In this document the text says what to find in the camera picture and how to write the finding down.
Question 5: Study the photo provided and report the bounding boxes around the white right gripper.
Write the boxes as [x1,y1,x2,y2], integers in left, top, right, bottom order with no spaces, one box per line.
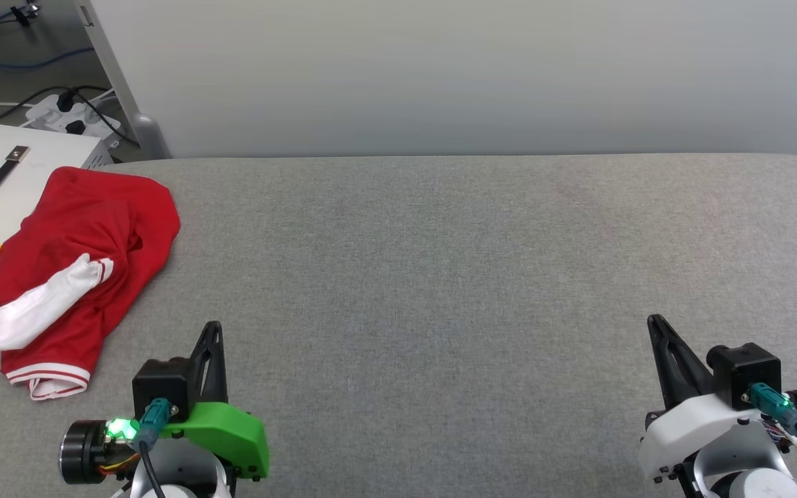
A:
[637,315,797,483]

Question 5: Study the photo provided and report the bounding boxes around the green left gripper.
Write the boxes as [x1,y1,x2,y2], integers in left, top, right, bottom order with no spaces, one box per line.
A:
[59,320,269,485]

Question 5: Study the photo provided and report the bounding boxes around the red and white jersey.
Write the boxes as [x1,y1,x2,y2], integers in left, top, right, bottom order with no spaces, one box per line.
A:
[0,166,181,402]

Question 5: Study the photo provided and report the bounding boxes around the white equipment box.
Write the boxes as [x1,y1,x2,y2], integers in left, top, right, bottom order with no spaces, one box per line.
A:
[0,122,114,308]

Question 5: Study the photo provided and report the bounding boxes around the white power strip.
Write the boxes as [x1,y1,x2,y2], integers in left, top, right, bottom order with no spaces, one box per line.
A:
[23,92,122,149]

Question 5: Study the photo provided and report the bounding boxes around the white partition panel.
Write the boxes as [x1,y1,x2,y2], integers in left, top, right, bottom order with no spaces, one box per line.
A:
[72,0,797,161]

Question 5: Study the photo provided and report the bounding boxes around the small black floor clamp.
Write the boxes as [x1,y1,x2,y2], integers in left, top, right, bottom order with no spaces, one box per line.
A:
[10,1,42,28]

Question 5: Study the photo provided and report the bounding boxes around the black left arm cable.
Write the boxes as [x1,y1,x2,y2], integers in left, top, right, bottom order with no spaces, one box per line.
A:
[136,398,179,498]

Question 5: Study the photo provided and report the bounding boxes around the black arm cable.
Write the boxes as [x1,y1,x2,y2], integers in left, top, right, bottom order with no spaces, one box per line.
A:
[136,398,179,498]
[748,382,797,485]

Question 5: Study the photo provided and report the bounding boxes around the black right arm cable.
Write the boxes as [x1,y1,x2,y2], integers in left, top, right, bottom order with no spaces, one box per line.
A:
[748,382,797,485]

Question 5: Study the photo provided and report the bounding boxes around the black floor cable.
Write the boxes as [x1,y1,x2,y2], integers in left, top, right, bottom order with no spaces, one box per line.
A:
[0,85,140,147]

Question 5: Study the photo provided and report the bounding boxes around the blue floor cable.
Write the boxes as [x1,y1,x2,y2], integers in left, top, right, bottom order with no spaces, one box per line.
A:
[0,8,96,71]

